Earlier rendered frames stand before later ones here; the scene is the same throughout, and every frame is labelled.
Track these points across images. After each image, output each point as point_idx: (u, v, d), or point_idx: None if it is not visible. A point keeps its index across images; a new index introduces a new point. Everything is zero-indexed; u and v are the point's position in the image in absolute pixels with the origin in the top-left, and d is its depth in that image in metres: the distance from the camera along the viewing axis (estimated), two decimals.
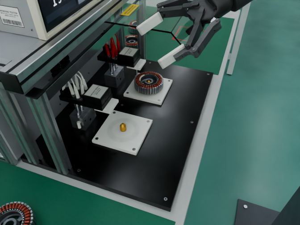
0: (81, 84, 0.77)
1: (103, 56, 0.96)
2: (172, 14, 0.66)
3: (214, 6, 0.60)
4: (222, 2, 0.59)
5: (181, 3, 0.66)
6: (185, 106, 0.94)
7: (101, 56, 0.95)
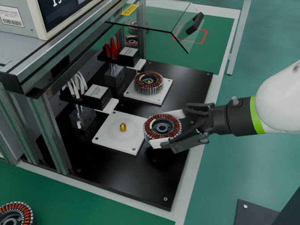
0: (81, 84, 0.77)
1: (103, 56, 0.96)
2: (191, 115, 0.75)
3: (214, 122, 0.65)
4: (218, 122, 0.63)
5: (203, 109, 0.74)
6: (185, 106, 0.94)
7: (101, 56, 0.95)
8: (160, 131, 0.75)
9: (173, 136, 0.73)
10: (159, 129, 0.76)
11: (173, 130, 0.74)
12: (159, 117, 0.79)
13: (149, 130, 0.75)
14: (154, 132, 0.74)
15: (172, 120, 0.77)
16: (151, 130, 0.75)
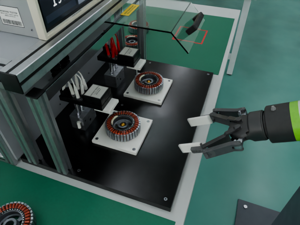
0: (81, 84, 0.77)
1: (103, 56, 0.96)
2: (214, 141, 0.68)
3: None
4: None
5: (227, 145, 0.65)
6: (185, 106, 0.94)
7: (101, 56, 0.95)
8: (120, 127, 0.82)
9: (131, 132, 0.79)
10: (119, 125, 0.82)
11: (132, 126, 0.81)
12: (121, 114, 0.85)
13: (110, 126, 0.81)
14: (114, 128, 0.80)
15: (133, 117, 0.83)
16: (112, 126, 0.81)
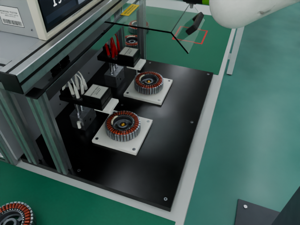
0: (81, 84, 0.77)
1: (103, 56, 0.96)
2: None
3: None
4: None
5: None
6: (185, 106, 0.94)
7: (101, 56, 0.95)
8: (120, 127, 0.82)
9: (131, 132, 0.79)
10: (119, 125, 0.82)
11: (132, 126, 0.81)
12: (121, 114, 0.85)
13: (110, 126, 0.81)
14: (114, 128, 0.80)
15: (133, 117, 0.83)
16: (112, 126, 0.81)
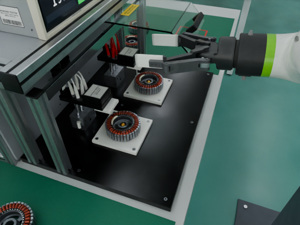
0: (81, 84, 0.77)
1: (103, 56, 0.96)
2: (177, 58, 0.58)
3: None
4: None
5: (191, 63, 0.56)
6: (185, 106, 0.94)
7: (101, 56, 0.95)
8: (120, 127, 0.82)
9: (131, 132, 0.79)
10: (119, 125, 0.82)
11: (132, 126, 0.81)
12: (121, 114, 0.85)
13: (110, 126, 0.81)
14: (114, 128, 0.80)
15: (133, 117, 0.83)
16: (112, 126, 0.81)
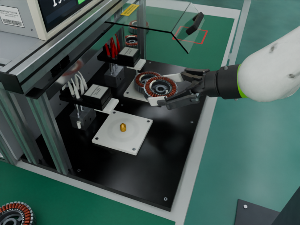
0: (81, 84, 0.77)
1: (103, 56, 0.96)
2: (177, 95, 0.78)
3: None
4: None
5: (185, 98, 0.75)
6: (185, 106, 0.94)
7: (101, 56, 0.95)
8: (158, 91, 0.84)
9: None
10: (157, 90, 0.85)
11: (170, 91, 0.83)
12: (159, 79, 0.87)
13: (148, 89, 0.83)
14: (153, 92, 0.83)
15: (171, 83, 0.86)
16: (150, 89, 0.84)
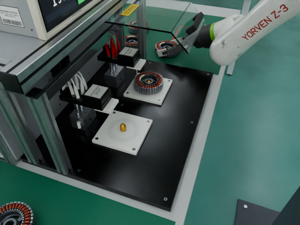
0: (81, 84, 0.77)
1: (103, 56, 0.96)
2: (175, 47, 1.16)
3: None
4: None
5: (179, 47, 1.12)
6: (185, 106, 0.94)
7: (101, 56, 0.95)
8: (164, 48, 1.23)
9: None
10: (164, 47, 1.24)
11: None
12: (167, 41, 1.26)
13: (158, 46, 1.23)
14: (161, 47, 1.22)
15: (174, 43, 1.24)
16: (159, 46, 1.23)
